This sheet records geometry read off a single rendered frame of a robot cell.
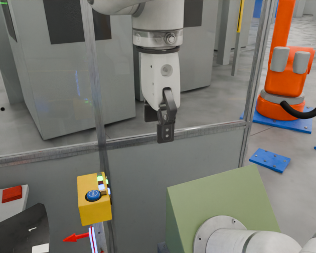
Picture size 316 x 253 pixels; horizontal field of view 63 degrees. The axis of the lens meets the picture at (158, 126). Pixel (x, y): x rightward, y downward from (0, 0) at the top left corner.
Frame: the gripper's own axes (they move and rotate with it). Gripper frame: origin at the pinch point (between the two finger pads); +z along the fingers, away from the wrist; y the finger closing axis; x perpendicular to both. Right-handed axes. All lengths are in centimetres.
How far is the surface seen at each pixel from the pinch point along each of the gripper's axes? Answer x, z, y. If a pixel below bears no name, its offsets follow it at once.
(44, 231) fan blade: 25.5, 23.2, 2.0
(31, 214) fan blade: 28.6, 22.1, 7.0
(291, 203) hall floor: -152, 143, 87
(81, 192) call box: 18.4, 35.7, 28.2
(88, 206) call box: 16.5, 36.4, 21.5
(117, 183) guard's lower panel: 2, 70, 71
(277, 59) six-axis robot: -240, 54, 240
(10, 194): 50, 55, 59
